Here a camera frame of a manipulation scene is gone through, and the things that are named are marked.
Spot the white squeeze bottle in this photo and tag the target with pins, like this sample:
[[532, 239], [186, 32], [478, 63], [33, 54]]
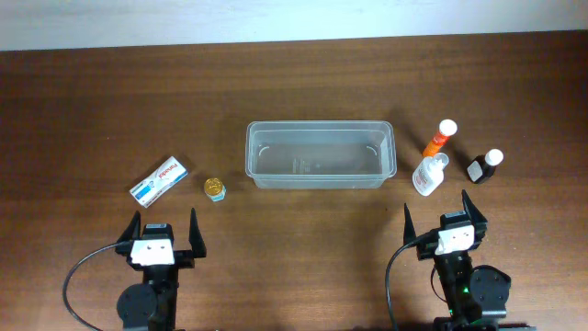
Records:
[[429, 174]]

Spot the small gold-lid jar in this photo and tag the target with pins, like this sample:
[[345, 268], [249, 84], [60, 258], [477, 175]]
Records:
[[214, 189]]

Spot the clear plastic container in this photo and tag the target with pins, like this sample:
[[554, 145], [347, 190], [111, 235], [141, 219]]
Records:
[[320, 154]]

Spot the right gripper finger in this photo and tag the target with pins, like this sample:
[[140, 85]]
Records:
[[475, 216], [409, 234]]

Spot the white Panadol box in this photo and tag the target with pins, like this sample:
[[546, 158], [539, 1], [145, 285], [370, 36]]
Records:
[[151, 188]]

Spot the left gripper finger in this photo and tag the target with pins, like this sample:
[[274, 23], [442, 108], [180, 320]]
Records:
[[195, 237], [133, 230]]

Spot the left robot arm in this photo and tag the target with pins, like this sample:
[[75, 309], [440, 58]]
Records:
[[151, 304]]

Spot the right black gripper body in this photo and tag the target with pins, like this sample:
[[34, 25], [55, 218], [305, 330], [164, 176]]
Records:
[[424, 246]]

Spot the orange tube white cap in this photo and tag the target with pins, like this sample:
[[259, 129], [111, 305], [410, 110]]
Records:
[[446, 129]]

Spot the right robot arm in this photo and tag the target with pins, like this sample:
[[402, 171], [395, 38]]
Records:
[[476, 297]]

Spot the dark brown medicine bottle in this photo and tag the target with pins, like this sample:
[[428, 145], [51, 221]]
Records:
[[483, 166]]

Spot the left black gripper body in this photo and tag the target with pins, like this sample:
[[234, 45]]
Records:
[[185, 255]]

